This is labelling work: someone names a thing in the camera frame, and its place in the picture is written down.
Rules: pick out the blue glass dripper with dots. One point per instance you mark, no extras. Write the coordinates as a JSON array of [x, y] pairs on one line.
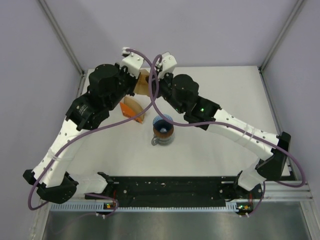
[[163, 121]]

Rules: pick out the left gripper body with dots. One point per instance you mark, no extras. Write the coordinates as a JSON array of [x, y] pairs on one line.
[[127, 81]]

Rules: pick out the left aluminium corner post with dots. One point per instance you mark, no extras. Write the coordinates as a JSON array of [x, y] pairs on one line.
[[60, 35]]

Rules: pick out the right aluminium corner post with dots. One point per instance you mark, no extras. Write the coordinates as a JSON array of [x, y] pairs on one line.
[[297, 8]]

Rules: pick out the brown paper coffee filter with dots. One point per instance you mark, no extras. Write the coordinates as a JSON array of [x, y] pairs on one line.
[[142, 87]]

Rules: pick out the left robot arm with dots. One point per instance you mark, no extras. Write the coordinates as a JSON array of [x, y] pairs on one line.
[[108, 85]]

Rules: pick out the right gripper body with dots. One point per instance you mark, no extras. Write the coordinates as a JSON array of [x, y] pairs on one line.
[[163, 87]]

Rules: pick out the orange coffee filter box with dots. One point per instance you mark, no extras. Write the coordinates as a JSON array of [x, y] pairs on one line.
[[130, 107]]

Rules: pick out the black mounting base plate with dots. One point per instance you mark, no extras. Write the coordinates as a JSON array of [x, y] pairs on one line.
[[177, 191]]

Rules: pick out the aluminium frame rail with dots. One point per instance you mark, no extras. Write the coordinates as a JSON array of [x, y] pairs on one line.
[[70, 187]]

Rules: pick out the brown wooden dripper base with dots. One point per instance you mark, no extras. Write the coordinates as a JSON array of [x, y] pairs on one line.
[[163, 130]]

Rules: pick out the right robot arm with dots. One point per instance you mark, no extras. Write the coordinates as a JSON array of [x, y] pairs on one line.
[[182, 93]]

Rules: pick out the glass coffee carafe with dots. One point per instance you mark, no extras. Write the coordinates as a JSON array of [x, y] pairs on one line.
[[162, 141]]

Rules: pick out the aluminium corner post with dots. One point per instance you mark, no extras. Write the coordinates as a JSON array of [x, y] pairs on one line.
[[60, 35], [297, 8]]

